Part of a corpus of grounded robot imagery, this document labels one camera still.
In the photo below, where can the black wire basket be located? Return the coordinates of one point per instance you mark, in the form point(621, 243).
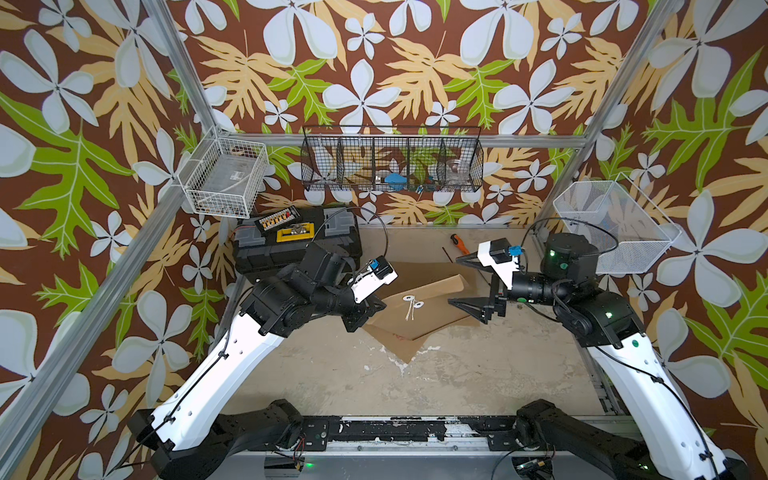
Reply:
point(432, 158)

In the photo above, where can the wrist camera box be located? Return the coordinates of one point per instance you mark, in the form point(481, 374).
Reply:
point(501, 257)
point(375, 274)

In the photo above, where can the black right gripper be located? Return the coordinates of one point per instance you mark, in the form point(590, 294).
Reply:
point(489, 306)

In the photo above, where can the kraft file bag right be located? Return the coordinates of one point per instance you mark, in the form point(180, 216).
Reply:
point(416, 275)

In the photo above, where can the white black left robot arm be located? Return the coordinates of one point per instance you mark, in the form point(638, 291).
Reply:
point(188, 435)

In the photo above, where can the white wire basket left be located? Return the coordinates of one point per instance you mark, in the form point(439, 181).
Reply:
point(223, 175)

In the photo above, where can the blue object in basket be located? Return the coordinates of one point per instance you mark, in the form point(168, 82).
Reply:
point(396, 182)

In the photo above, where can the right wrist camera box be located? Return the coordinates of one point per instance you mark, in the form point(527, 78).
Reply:
point(501, 257)

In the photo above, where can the black plastic toolbox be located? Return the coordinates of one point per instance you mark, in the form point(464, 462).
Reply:
point(260, 254)

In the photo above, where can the white wire basket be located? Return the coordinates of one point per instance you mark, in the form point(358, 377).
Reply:
point(629, 229)
point(223, 175)

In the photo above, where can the white wire basket right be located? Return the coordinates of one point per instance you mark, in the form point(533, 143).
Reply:
point(629, 229)

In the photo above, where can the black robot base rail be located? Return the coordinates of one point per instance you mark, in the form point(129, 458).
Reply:
point(390, 432)

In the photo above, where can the kraft file bag middle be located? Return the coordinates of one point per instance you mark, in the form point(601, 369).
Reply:
point(404, 349)

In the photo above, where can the screwdriver bit set case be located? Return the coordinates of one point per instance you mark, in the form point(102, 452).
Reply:
point(278, 219)

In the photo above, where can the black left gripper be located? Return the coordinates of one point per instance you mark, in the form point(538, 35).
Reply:
point(361, 309)

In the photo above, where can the orange handled screwdriver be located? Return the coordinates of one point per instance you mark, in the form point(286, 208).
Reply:
point(459, 244)

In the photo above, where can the kraft file bag with string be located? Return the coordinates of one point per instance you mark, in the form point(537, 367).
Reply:
point(415, 311)

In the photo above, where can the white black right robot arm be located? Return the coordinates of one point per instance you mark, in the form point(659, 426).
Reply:
point(673, 444)

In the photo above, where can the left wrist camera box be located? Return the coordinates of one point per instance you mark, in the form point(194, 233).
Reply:
point(375, 274)

